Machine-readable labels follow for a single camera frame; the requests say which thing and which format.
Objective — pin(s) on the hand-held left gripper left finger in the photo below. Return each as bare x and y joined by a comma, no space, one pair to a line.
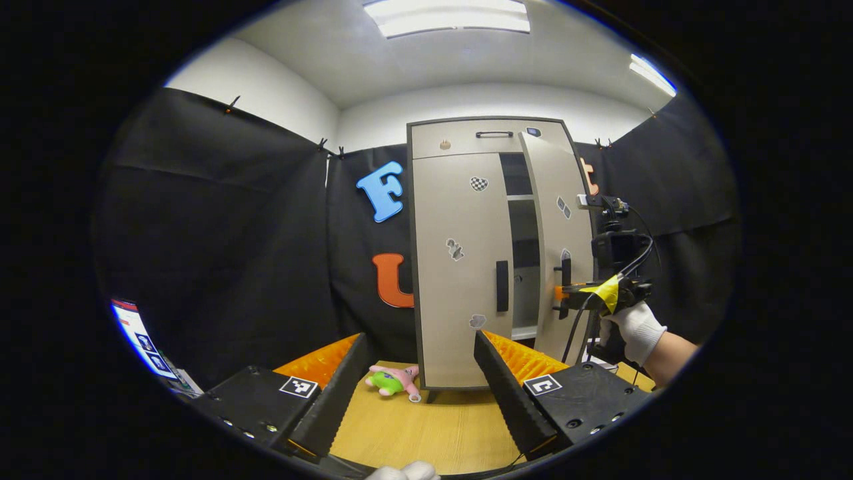
340,393

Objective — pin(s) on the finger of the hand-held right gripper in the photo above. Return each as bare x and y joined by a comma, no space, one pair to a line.
578,293

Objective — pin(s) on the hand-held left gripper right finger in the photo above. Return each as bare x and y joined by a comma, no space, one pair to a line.
510,400

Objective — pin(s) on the grey cabinet door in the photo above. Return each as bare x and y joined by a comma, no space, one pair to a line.
556,233
453,213

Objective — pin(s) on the grey double-door shoe cabinet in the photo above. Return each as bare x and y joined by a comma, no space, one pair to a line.
453,360

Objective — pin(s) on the white cabinet shelf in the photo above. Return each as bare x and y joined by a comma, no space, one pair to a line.
525,332
521,197

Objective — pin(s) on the grey cabinet drawer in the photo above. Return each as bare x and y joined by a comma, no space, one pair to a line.
460,136

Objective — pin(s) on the green and pink plush toy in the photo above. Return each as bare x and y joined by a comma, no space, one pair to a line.
393,381

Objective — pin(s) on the small ceiling light panel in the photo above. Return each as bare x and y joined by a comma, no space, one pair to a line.
652,73

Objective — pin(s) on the black backdrop cloth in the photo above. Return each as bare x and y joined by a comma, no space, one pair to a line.
220,233

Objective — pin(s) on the large ceiling light panel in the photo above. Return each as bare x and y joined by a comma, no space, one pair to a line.
450,16

